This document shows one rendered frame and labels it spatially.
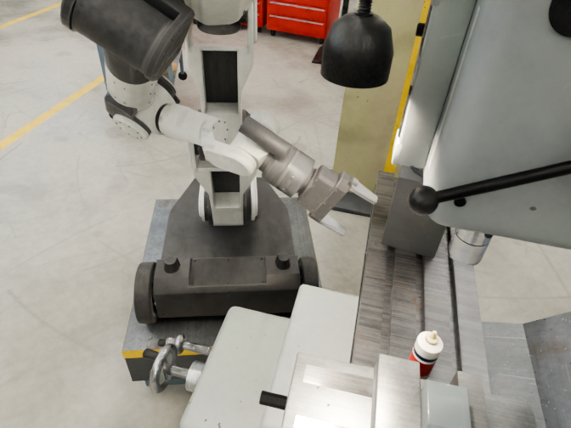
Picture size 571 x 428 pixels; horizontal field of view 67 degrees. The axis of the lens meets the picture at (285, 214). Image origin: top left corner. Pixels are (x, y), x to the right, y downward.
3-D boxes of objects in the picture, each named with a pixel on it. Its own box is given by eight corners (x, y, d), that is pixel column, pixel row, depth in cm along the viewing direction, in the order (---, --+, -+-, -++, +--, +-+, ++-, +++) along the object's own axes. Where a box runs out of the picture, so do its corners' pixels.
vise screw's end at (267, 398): (258, 405, 64) (259, 399, 62) (262, 395, 65) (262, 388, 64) (285, 412, 63) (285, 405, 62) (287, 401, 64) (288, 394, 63)
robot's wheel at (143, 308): (149, 289, 155) (140, 249, 142) (163, 288, 155) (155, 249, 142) (140, 336, 139) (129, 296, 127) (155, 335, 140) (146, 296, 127)
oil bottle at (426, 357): (404, 377, 72) (421, 339, 65) (405, 356, 75) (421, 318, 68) (429, 383, 72) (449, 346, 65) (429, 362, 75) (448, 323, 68)
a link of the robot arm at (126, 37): (77, 53, 69) (66, 8, 56) (107, 13, 71) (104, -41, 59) (143, 94, 72) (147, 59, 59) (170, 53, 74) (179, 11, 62)
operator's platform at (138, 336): (166, 260, 220) (155, 199, 195) (297, 256, 227) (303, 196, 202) (141, 411, 161) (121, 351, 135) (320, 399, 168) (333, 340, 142)
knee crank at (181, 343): (154, 353, 123) (151, 340, 119) (164, 335, 127) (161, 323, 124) (227, 372, 120) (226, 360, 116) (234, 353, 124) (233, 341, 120)
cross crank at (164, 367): (139, 397, 103) (130, 372, 96) (161, 356, 112) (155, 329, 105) (200, 414, 101) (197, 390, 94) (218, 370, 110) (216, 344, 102)
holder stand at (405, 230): (380, 244, 97) (399, 171, 84) (394, 191, 113) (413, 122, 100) (433, 259, 94) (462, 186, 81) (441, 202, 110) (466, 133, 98)
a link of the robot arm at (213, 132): (254, 181, 82) (200, 162, 87) (276, 147, 85) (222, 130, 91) (245, 160, 77) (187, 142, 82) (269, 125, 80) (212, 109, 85)
